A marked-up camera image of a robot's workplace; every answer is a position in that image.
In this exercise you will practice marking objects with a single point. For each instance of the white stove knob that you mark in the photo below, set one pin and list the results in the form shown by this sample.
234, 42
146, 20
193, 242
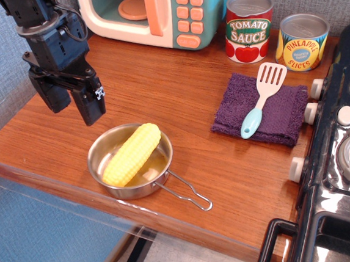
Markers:
316, 88
310, 113
296, 167

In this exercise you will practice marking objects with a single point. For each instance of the teal toy microwave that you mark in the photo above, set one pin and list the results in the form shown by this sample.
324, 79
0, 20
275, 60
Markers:
180, 24

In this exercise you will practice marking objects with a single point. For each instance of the small steel saucepan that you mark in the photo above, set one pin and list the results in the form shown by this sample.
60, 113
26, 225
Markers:
151, 177

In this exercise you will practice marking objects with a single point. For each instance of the white stove knob top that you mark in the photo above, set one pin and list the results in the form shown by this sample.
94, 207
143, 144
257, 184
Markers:
316, 88

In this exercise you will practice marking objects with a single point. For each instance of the tomato sauce can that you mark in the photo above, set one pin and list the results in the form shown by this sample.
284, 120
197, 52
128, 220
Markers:
248, 26

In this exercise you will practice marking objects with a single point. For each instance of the black toy stove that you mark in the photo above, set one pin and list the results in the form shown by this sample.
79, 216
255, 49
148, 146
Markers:
321, 232

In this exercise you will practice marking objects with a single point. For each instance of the pineapple slices can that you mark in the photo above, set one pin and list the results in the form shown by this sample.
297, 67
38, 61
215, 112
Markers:
301, 42

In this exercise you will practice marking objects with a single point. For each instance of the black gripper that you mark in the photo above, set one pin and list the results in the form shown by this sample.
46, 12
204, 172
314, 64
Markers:
58, 55

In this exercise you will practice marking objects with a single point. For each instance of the purple folded towel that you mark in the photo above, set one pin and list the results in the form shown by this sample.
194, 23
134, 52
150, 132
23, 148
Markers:
282, 114

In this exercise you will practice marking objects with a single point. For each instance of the white stove knob middle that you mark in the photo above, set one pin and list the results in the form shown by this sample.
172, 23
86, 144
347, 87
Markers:
310, 113

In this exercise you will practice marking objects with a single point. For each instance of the white spatula with teal handle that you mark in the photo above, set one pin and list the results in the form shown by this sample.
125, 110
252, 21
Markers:
270, 78

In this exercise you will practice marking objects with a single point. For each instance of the yellow toy corn cob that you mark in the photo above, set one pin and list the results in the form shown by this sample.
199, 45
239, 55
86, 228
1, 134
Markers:
132, 155

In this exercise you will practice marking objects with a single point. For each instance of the white stove knob bottom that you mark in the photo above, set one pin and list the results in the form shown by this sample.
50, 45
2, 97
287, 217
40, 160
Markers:
296, 167

